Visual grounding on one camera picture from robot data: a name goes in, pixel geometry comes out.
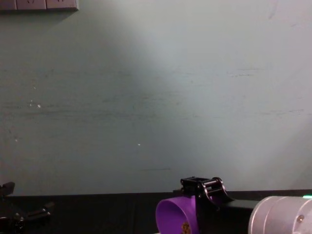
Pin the white wall socket panel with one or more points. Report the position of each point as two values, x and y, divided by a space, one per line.
36 4

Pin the right robot arm silver joint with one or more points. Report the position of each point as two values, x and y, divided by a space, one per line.
280 217

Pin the black table cloth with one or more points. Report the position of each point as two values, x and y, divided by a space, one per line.
97 214

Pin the purple plastic cup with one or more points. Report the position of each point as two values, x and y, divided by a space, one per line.
170 214

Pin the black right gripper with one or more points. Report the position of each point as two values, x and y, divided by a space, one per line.
240 205

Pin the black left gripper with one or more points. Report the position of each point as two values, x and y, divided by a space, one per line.
11 225

